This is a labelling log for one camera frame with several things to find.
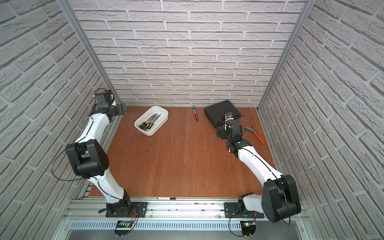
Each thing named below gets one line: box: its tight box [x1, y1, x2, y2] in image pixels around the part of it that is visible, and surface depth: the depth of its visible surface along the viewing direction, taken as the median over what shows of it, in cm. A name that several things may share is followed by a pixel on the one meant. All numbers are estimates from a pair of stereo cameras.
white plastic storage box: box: [134, 106, 169, 136], surface depth 112 cm
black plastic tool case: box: [204, 100, 241, 128], surface depth 115 cm
